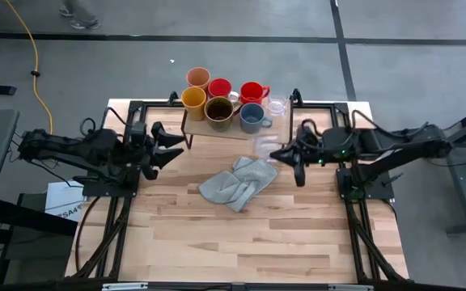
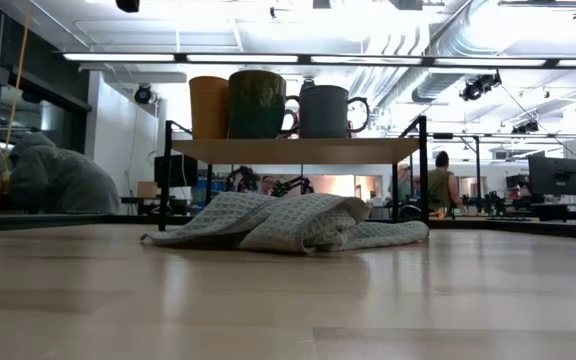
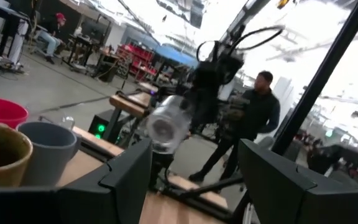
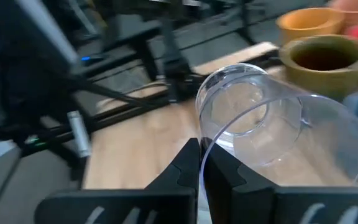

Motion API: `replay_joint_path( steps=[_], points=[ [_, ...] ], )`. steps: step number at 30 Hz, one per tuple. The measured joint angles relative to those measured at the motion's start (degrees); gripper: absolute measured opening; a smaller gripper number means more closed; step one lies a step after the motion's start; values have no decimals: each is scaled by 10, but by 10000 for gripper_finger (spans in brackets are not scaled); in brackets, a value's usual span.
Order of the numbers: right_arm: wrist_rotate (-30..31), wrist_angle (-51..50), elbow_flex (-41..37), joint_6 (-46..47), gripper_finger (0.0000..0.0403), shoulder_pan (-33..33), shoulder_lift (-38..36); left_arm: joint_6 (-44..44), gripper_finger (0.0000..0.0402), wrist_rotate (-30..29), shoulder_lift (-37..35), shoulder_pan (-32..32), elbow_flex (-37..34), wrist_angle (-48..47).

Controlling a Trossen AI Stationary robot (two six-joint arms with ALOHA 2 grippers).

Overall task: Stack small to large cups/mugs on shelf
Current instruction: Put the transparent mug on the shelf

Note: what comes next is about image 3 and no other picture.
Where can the green brown ceramic mug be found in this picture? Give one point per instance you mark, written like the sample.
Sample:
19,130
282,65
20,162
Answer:
2,155

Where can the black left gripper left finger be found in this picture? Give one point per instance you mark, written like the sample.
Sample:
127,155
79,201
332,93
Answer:
89,199

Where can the background wooden table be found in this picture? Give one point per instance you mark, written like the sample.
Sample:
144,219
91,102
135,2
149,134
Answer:
129,104

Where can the black box green lights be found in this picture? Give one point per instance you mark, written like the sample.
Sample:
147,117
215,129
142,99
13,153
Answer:
102,126

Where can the blue canopy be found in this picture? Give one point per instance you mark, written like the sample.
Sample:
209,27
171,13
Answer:
177,56

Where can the red white ceramic mug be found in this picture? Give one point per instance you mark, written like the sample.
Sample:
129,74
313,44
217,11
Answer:
2,110

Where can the black background table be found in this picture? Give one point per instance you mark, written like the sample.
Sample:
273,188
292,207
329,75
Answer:
5,18

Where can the black rig frame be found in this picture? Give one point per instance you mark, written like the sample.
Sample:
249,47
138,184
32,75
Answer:
319,77

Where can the clear glass mug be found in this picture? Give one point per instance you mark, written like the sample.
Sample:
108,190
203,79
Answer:
168,124
68,121

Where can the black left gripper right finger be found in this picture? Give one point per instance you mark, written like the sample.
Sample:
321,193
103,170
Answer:
291,199

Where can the red storage bin rack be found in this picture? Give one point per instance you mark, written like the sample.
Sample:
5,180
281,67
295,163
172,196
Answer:
138,60

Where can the person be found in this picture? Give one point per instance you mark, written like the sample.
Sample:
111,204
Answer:
53,34
253,118

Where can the grey ceramic mug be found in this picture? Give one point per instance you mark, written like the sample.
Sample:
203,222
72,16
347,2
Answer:
50,152

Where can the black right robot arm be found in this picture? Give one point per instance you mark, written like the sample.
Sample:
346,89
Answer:
219,68

